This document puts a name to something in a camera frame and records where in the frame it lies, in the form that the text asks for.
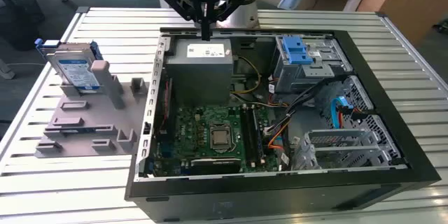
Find orange wires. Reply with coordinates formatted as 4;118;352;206
268;133;284;151

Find blue data wire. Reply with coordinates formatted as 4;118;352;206
331;97;356;130

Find grey parts rack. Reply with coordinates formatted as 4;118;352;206
34;60;151;158

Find blue plastic drive latch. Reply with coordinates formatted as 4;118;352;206
283;36;315;65

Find silver CPU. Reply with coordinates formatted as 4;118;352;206
212;129;232;148

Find black PC case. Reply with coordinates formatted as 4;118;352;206
124;26;443;222

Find hard disk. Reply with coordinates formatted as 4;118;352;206
35;39;106;95

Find green motherboard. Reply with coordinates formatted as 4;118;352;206
154;104;284;176

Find black RAM stick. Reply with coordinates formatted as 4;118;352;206
251;105;267;164

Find black graphics card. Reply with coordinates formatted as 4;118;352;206
188;157;243;175

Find white desk foot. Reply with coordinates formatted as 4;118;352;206
0;58;18;79

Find black cable bundle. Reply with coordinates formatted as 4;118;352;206
266;78;347;141

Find metal optical drive cage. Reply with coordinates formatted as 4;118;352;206
272;35;355;93

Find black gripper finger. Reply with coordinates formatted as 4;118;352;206
162;0;208;41
206;0;254;41

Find black power wire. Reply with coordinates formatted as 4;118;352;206
350;107;378;120

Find CPU socket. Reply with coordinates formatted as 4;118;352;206
208;121;236;154

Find grey power supply unit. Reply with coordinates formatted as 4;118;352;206
164;38;235;106

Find yellow wires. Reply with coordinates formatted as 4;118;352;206
231;56;263;95

